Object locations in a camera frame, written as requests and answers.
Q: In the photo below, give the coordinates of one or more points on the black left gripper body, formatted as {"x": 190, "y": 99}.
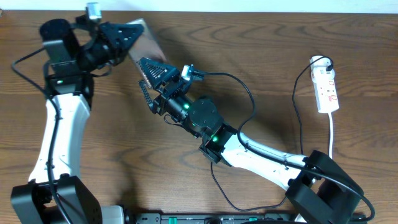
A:
{"x": 97, "y": 51}

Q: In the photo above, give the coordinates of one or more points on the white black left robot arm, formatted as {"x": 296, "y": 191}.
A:
{"x": 54, "y": 192}

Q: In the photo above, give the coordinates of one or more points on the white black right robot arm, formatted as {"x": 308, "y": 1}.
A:
{"x": 319, "y": 189}

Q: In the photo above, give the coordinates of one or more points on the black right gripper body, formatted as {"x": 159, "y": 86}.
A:
{"x": 174, "y": 102}

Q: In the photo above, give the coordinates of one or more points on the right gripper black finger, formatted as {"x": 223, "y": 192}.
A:
{"x": 155, "y": 73}
{"x": 146, "y": 94}

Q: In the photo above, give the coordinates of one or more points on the white power strip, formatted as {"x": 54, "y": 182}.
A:
{"x": 325, "y": 90}

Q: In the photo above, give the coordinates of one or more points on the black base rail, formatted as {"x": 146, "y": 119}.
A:
{"x": 156, "y": 218}

